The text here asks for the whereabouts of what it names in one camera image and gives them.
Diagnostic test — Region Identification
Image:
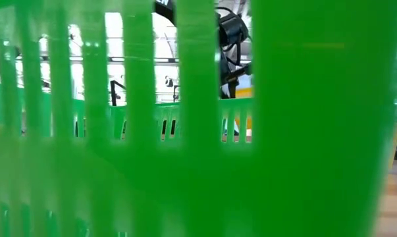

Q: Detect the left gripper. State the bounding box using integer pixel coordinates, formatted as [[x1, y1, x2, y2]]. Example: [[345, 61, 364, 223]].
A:
[[217, 6, 252, 100]]

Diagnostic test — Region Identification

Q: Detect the green plastic basket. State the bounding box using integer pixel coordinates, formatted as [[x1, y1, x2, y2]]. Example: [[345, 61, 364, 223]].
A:
[[0, 0, 397, 237]]

